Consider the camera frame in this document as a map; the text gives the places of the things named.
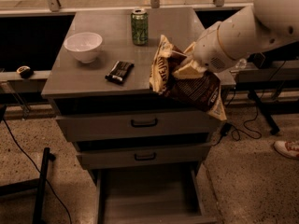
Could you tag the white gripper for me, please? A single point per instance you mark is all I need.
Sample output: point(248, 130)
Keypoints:
point(207, 52)

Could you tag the brown chip bag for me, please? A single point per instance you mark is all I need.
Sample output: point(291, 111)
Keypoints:
point(202, 93)

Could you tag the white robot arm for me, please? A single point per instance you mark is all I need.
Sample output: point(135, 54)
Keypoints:
point(263, 26)

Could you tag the middle grey drawer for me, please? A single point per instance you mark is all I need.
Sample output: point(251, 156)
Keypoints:
point(139, 156)

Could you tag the grey drawer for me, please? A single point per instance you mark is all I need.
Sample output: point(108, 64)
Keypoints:
point(139, 156)
point(155, 194)
point(135, 124)

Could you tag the grey drawer cabinet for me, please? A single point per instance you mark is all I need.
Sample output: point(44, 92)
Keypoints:
point(107, 109)

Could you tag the top grey drawer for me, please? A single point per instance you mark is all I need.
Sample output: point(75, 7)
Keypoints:
point(135, 124)

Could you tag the bottom grey drawer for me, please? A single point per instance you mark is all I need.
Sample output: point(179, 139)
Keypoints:
point(155, 194)

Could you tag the clear water bottle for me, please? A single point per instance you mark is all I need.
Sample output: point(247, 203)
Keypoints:
point(242, 63)

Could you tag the black power adapter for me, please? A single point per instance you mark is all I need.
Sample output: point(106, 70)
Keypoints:
point(225, 129)

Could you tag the small black box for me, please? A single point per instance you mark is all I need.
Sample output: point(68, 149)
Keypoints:
point(261, 61)

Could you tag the black snack bar wrapper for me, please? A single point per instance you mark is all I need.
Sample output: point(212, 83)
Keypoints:
point(119, 72)

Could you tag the green soda can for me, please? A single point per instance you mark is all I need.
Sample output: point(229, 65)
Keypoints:
point(139, 26)

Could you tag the black table leg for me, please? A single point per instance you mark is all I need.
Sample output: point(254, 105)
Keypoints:
point(274, 128)

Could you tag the white bowl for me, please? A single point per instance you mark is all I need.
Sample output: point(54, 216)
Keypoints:
point(84, 47)

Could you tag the white red sneaker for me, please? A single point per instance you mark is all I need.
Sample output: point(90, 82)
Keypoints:
point(289, 149)

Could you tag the tape measure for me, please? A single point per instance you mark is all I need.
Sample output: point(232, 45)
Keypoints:
point(25, 71)

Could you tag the black metal stand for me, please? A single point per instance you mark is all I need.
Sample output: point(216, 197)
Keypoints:
point(39, 184)

